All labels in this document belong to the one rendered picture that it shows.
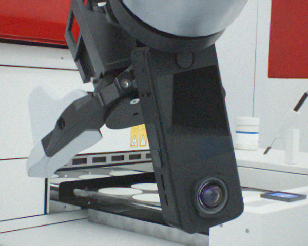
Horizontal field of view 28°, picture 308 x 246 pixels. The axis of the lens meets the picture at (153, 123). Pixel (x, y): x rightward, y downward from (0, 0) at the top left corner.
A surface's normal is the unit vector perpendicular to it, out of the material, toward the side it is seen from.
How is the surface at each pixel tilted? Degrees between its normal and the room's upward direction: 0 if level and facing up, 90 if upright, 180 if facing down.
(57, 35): 90
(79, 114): 81
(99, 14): 61
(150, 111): 104
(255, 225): 90
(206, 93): 89
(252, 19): 90
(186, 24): 151
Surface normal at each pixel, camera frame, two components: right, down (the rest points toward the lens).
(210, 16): 0.26, 0.89
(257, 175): -0.67, 0.01
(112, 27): 0.23, -0.43
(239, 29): 0.74, 0.06
